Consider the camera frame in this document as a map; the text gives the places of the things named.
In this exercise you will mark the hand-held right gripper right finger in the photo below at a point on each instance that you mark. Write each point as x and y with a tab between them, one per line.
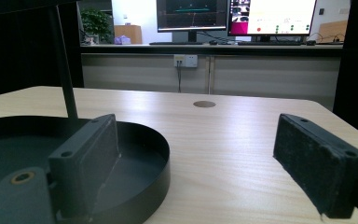
313	165

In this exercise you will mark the brown cardboard box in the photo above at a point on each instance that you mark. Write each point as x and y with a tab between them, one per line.
133	32

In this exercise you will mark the black computer mouse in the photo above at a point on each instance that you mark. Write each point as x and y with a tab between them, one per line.
311	43
213	42

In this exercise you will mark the flat cardboard sheet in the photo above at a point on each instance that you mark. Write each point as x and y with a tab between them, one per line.
334	31

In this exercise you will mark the long grey counter desk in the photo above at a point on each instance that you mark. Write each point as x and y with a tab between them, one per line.
261	74

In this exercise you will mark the green potted plant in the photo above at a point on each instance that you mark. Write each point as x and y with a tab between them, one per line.
94	21

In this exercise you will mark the white wall socket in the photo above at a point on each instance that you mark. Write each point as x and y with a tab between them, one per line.
186	60

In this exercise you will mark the brown round table grommet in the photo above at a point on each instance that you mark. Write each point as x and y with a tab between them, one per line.
204	104

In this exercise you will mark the black keyboard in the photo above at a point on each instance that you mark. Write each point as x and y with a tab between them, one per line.
270	43
175	43

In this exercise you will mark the dark wall switch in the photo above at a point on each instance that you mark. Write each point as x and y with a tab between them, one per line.
321	11

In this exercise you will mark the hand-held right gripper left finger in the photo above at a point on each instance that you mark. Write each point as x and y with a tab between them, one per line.
84	161

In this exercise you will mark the black computer monitor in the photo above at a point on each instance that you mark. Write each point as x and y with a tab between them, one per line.
191	14
279	17

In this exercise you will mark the purple tissue pack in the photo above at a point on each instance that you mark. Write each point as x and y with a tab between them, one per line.
121	40

